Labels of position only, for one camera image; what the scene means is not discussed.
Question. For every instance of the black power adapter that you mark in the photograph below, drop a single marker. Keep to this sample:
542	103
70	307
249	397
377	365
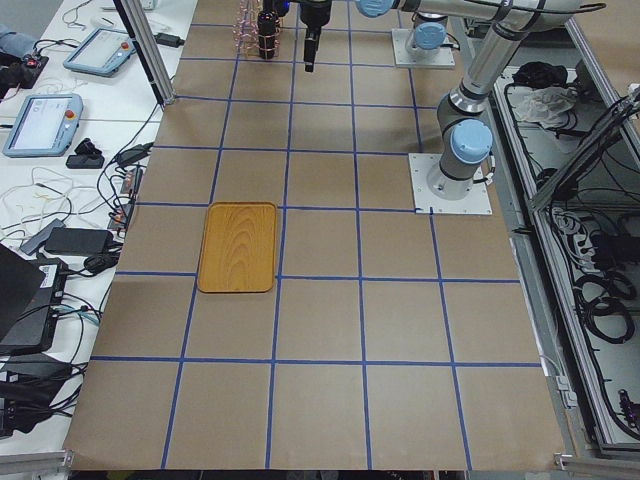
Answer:
77	241

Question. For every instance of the black laptop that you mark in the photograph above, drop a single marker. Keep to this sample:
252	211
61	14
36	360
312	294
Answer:
30	292

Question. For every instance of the far teach pendant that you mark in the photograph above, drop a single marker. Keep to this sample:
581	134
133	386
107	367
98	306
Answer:
101	53

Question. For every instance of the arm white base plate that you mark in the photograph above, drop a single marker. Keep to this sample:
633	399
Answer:
444	59
435	193

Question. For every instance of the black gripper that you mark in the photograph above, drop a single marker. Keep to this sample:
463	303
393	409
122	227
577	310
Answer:
313	14

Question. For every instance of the aluminium frame post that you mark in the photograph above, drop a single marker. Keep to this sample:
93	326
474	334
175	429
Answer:
136	24

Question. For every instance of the white crumpled cloth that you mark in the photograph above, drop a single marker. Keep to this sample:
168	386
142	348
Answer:
549	107

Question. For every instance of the near teach pendant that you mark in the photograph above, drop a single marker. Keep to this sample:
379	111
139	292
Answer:
45	126

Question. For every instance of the small black power brick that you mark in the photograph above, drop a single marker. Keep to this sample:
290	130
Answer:
169	40

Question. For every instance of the copper wire bottle basket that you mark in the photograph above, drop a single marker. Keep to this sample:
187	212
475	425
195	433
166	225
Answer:
245	28

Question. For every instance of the teach pendant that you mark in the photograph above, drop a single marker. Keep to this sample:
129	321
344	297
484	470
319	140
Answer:
101	53
45	126

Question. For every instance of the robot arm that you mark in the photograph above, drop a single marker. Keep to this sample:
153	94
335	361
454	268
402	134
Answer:
467	140
426	37

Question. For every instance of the wooden tray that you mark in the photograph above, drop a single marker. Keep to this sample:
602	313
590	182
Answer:
238	248

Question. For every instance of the dark wine bottle right end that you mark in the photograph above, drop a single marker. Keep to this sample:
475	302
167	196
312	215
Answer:
267	30

